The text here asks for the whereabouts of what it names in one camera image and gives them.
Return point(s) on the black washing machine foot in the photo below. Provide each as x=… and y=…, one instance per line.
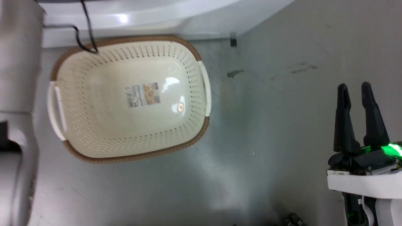
x=233, y=40

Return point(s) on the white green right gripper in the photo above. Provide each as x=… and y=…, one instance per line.
x=367, y=175

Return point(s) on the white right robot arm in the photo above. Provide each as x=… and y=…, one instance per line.
x=373, y=210

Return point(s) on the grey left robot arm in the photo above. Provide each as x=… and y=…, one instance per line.
x=17, y=94

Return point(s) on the white washing machine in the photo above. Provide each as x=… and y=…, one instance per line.
x=150, y=18

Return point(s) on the paper label sticker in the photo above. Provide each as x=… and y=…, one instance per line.
x=143, y=94

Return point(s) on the cream perforated laundry basket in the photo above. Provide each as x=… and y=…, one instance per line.
x=103, y=103

